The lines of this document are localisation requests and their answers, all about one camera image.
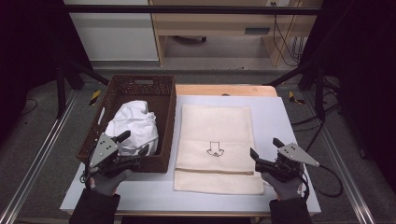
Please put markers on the aluminium floor rail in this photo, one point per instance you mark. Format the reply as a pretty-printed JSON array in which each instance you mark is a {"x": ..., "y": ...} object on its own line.
[
  {"x": 342, "y": 168},
  {"x": 40, "y": 149}
]

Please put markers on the cream zippered laundry bag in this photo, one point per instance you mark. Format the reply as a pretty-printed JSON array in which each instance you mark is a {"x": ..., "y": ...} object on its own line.
[{"x": 214, "y": 124}]

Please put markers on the white garment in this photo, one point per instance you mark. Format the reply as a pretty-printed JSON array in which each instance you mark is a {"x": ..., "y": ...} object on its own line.
[{"x": 137, "y": 121}]

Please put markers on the light wooden desk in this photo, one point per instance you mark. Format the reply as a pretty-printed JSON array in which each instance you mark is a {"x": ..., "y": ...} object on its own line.
[{"x": 211, "y": 21}]

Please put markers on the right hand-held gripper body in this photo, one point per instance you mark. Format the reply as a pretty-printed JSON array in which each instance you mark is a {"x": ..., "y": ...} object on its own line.
[{"x": 295, "y": 154}]

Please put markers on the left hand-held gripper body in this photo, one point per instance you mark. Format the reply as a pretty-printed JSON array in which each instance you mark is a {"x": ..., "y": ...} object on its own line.
[{"x": 104, "y": 150}]

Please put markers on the person's right hand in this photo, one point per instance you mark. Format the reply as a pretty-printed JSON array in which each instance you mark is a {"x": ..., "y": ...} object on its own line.
[{"x": 286, "y": 189}]

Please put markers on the brown woven basket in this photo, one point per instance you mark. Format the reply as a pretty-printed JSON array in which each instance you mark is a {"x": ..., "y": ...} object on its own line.
[{"x": 162, "y": 109}]

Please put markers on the black metal stand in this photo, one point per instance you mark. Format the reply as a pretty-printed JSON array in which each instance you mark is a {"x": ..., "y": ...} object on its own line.
[
  {"x": 61, "y": 90},
  {"x": 319, "y": 93}
]

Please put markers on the white board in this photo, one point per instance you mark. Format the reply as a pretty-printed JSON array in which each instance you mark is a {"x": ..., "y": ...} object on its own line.
[{"x": 274, "y": 118}]

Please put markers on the black curtain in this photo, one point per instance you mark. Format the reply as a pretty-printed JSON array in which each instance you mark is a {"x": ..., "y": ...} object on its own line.
[
  {"x": 25, "y": 46},
  {"x": 367, "y": 62}
]

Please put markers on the white cabinet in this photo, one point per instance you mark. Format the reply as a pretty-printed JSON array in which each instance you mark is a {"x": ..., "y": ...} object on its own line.
[{"x": 115, "y": 37}]

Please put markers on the black horizontal bar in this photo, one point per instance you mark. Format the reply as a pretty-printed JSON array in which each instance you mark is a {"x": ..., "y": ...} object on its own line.
[{"x": 186, "y": 9}]

